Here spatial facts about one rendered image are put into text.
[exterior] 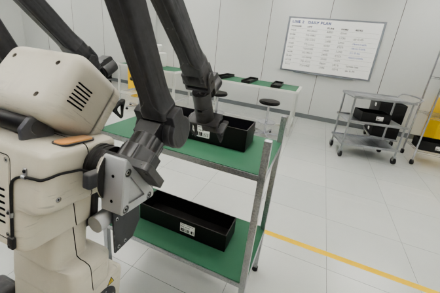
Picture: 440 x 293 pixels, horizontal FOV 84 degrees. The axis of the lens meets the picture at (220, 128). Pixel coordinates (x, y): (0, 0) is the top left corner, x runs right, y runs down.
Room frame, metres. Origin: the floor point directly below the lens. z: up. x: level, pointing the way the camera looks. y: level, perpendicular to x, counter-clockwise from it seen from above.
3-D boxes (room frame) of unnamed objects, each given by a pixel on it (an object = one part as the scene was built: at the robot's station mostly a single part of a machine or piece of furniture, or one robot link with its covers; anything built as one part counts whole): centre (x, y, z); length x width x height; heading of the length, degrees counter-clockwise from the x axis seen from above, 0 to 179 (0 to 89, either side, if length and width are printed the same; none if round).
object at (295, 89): (4.67, -0.50, 0.40); 1.80 x 0.75 x 0.80; 70
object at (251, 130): (1.25, 0.11, 1.01); 0.57 x 0.17 x 0.11; 71
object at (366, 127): (4.40, -2.96, 0.38); 0.64 x 0.44 x 0.75; 162
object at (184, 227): (1.23, 0.14, 0.41); 0.57 x 0.17 x 0.11; 70
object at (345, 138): (3.59, -2.28, 0.50); 0.90 x 0.54 x 1.00; 84
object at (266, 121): (3.91, -0.76, 0.31); 0.53 x 0.50 x 0.62; 92
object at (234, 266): (1.23, 0.14, 0.55); 0.91 x 0.46 x 1.10; 70
